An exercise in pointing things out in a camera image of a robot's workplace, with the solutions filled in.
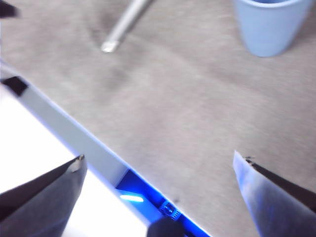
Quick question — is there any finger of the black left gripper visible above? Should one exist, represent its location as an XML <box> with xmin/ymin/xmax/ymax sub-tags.
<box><xmin>0</xmin><ymin>0</ymin><xmax>21</xmax><ymax>20</ymax></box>

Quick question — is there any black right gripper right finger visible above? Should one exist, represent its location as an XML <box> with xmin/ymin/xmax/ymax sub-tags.
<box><xmin>233</xmin><ymin>150</ymin><xmax>316</xmax><ymax>237</ymax></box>

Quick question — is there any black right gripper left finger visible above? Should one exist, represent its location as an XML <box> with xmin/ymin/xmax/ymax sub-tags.
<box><xmin>0</xmin><ymin>154</ymin><xmax>88</xmax><ymax>237</ymax></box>

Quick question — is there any grey-handled sponge cup brush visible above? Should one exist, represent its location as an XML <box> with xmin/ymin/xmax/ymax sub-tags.
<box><xmin>101</xmin><ymin>0</ymin><xmax>155</xmax><ymax>54</ymax></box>

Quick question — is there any blue ribbed plastic cup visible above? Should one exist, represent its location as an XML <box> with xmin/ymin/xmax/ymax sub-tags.
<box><xmin>233</xmin><ymin>0</ymin><xmax>314</xmax><ymax>58</ymax></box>

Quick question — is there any dark rounded knob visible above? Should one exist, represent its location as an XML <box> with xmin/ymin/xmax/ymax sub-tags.
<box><xmin>147</xmin><ymin>217</ymin><xmax>192</xmax><ymax>237</ymax></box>

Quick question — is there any small square camera module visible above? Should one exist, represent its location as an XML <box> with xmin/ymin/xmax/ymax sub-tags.
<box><xmin>159</xmin><ymin>200</ymin><xmax>182</xmax><ymax>222</ymax></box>

